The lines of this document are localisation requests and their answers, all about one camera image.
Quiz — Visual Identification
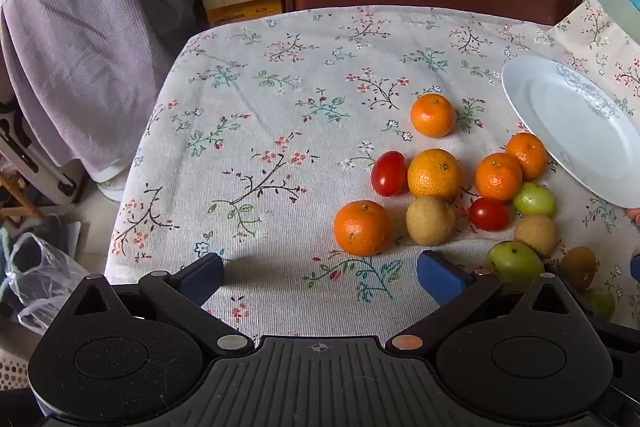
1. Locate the white fan base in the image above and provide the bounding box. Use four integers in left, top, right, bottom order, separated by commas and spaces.
92, 162, 136, 204

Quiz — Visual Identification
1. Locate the floral tablecloth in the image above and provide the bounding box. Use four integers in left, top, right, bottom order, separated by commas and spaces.
105, 0, 640, 343

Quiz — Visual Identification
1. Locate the white patterned plate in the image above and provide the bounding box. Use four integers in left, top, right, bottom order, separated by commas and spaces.
501, 55, 640, 208

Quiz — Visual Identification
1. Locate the black and white frame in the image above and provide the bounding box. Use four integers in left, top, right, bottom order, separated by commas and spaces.
0, 102, 83, 202

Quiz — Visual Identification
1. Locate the orange tangerine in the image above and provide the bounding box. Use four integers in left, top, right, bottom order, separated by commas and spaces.
410, 93, 456, 138
407, 148, 462, 202
475, 152, 523, 202
506, 132, 547, 182
333, 200, 393, 257

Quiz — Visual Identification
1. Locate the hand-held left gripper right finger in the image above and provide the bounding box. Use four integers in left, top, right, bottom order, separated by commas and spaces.
390, 249, 583, 354

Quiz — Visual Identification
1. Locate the clear plastic bag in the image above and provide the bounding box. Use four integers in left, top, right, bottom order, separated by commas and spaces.
5, 232, 88, 335

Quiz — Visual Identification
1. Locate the brown kiwi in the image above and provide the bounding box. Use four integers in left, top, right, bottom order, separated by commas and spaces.
559, 246, 598, 292

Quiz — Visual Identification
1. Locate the green jujube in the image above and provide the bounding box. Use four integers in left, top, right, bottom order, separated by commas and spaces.
513, 182, 557, 219
580, 288, 617, 322
487, 241, 545, 283

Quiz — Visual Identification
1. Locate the wooden stool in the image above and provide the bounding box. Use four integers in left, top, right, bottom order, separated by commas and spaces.
0, 172, 46, 228

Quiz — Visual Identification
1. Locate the red cherry tomato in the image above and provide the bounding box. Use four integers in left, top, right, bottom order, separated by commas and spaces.
468, 197, 511, 232
371, 151, 408, 197

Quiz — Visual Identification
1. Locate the tan longan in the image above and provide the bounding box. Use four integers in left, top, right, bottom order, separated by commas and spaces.
406, 196, 458, 247
514, 214, 558, 258

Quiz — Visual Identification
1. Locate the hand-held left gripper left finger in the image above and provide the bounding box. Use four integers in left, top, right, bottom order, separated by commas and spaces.
64, 252, 255, 356

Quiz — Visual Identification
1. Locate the white perforated basket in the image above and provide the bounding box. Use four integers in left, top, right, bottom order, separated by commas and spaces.
0, 347, 31, 390

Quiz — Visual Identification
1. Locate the purple cloth cover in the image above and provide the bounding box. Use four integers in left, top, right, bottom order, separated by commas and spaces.
0, 0, 201, 178

